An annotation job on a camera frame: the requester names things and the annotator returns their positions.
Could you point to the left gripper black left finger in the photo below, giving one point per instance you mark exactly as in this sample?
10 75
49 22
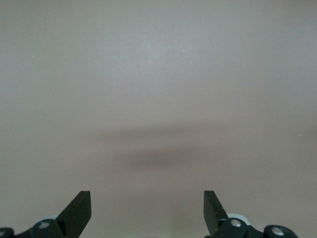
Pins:
76 215

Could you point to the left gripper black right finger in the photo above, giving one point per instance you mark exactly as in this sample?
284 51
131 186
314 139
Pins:
214 215

